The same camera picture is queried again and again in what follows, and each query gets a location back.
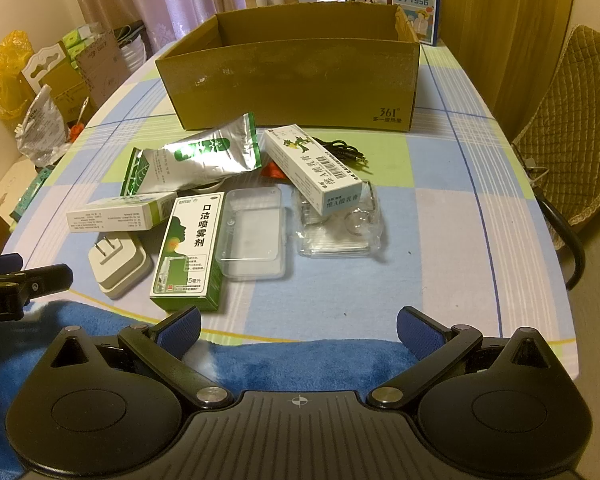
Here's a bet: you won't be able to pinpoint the black audio cable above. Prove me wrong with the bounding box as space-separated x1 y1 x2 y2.
312 136 371 169

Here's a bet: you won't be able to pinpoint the white striped bucket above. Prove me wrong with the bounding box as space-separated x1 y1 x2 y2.
117 22 154 86

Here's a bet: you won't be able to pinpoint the crinkled silver plastic bag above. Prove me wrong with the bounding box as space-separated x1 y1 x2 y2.
14 85 72 169

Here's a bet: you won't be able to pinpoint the small white round dish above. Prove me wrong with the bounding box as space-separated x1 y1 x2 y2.
178 180 227 194

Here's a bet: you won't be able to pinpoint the brown cardboard carton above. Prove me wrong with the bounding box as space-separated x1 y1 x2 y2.
75 30 129 112

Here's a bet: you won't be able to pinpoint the green white packets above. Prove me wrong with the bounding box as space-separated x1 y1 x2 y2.
60 24 101 66

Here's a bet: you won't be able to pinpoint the blue fuzzy cloth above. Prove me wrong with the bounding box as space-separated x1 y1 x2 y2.
0 299 423 461

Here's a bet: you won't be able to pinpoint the long white bird-print box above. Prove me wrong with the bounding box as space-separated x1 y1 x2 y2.
263 124 364 216

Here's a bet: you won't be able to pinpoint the orange handled screwdriver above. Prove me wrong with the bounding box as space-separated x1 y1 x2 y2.
68 97 90 145

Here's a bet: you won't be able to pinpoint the silver green foil pouch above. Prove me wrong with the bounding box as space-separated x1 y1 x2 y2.
120 112 263 196

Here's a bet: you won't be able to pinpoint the brown cardboard box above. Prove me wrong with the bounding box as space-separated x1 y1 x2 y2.
155 1 422 133

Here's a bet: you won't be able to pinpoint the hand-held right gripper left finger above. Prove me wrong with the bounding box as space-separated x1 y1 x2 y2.
49 305 234 411

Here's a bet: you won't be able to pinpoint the clear plastic bag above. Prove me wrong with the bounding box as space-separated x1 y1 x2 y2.
292 182 389 261

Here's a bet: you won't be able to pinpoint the green white spray box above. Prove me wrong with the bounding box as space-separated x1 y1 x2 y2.
149 191 227 313

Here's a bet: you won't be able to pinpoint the small white green medicine box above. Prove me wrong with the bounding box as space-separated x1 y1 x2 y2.
66 191 179 235

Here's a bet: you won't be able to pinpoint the chair with quilted cover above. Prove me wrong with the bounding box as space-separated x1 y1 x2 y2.
510 24 600 292

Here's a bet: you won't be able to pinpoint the white plug adapter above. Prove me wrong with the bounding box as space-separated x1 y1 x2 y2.
87 234 149 301

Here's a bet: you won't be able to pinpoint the yellow plastic bag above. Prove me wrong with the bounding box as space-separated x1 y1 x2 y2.
0 30 36 122

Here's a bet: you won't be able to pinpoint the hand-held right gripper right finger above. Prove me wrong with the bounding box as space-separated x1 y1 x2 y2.
365 305 562 409

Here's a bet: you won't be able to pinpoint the open brown carton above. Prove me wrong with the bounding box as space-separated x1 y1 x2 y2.
0 160 51 257

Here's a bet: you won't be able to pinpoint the clear plastic case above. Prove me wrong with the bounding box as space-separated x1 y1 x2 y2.
215 187 289 281

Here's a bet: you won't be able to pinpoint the brown wooden panel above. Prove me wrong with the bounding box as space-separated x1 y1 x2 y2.
440 0 576 126

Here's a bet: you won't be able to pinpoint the white cutout cardboard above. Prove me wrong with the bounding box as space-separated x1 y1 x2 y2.
20 42 74 92

